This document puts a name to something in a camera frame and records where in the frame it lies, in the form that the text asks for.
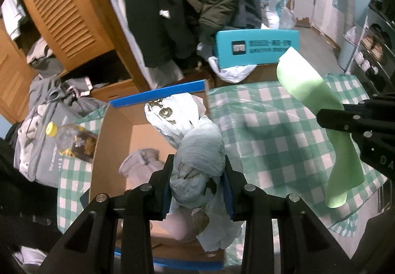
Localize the light blue bin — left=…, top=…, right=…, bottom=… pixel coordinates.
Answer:
left=336, top=35, right=356, bottom=69

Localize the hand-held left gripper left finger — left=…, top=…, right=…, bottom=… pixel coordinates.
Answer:
left=39, top=154, right=175, bottom=274

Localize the teal box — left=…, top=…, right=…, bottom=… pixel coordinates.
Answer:
left=214, top=29, right=300, bottom=69

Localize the crumpled white plastic bag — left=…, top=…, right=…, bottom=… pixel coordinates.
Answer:
left=208, top=56, right=258, bottom=83

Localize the grey fabric bag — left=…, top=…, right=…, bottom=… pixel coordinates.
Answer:
left=14, top=76, right=108, bottom=188

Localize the yellow-capped plastic bottle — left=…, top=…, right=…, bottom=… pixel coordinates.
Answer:
left=46, top=122, right=99, bottom=165

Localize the metal shoe rack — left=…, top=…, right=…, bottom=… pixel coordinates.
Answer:
left=346, top=0, right=395, bottom=95

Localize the blue-sided cardboard box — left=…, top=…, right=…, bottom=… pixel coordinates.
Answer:
left=79, top=79, right=226, bottom=271

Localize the green checked tablecloth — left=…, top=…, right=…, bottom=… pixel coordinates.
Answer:
left=57, top=72, right=388, bottom=236

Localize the white plastic bag brown print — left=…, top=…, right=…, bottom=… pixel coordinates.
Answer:
left=144, top=92, right=243, bottom=252

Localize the grey sock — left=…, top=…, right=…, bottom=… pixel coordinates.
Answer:
left=119, top=148, right=165, bottom=191

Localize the light green long sock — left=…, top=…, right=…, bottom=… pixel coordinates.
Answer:
left=276, top=46, right=366, bottom=209

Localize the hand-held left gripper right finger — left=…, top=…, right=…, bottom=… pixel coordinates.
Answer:
left=224, top=155, right=354, bottom=274

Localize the wooden louvred wardrobe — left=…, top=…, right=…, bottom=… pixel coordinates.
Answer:
left=0, top=0, right=152, bottom=123

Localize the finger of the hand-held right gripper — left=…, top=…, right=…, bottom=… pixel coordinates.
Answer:
left=342, top=97, right=395, bottom=121
left=316, top=108, right=381, bottom=139

